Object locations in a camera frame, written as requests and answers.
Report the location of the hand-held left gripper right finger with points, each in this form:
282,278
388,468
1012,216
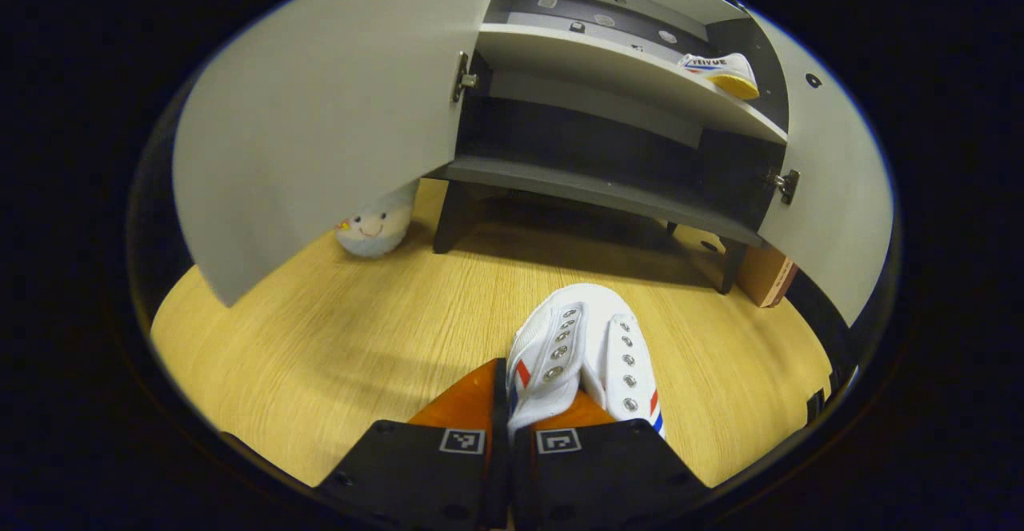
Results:
600,475

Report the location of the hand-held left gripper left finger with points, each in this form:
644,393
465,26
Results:
424,475

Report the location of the white canvas shoe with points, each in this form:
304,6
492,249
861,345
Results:
576,315
720,71

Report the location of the white cabinet door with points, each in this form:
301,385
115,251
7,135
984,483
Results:
832,195
320,115

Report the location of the white shoe cabinet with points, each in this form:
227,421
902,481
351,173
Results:
592,59

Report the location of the white plush toy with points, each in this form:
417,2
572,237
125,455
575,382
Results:
376,231

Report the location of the brown cardboard box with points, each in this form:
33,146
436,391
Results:
766,275

